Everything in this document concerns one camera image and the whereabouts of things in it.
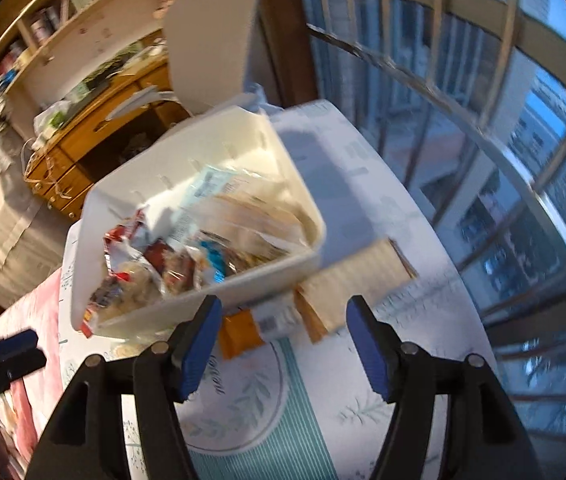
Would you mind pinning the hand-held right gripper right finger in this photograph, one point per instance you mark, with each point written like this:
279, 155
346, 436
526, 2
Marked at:
370, 355

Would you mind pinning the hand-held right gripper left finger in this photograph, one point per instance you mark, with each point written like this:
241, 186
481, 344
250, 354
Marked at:
198, 355

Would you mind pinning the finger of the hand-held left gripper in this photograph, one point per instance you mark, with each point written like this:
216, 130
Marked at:
15, 342
23, 362

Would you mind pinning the orange snack packet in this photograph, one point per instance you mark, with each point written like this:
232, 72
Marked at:
238, 335

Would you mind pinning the beige brown packet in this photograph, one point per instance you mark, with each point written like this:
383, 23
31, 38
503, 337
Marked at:
358, 280

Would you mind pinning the dark red snack packet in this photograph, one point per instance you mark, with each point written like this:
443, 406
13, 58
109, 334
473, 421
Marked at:
173, 267

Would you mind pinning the clear bag of brown snacks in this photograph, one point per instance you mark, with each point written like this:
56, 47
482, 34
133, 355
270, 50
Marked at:
130, 290

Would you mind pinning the blue snack packet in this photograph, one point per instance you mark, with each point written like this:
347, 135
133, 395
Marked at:
213, 260

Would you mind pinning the white plastic bin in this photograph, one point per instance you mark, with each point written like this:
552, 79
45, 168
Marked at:
263, 150

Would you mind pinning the pink blanket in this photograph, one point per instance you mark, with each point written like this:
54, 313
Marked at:
33, 320

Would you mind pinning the red and white snack packet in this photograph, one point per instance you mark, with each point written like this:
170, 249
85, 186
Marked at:
123, 237

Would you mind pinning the red-trim clear snack packet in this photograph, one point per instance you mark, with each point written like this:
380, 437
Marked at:
258, 225

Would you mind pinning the light blue packet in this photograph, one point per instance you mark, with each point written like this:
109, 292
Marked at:
208, 185

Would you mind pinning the white plastic bag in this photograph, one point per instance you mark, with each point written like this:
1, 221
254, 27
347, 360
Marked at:
53, 117

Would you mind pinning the wooden desk with drawers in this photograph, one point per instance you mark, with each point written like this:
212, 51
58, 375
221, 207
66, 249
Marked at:
103, 125

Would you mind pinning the metal window railing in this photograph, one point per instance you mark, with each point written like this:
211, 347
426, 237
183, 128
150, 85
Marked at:
493, 125

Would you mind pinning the grey office chair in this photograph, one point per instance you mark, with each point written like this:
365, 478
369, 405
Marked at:
210, 35

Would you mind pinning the wooden bookshelf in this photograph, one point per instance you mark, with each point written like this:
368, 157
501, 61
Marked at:
68, 25

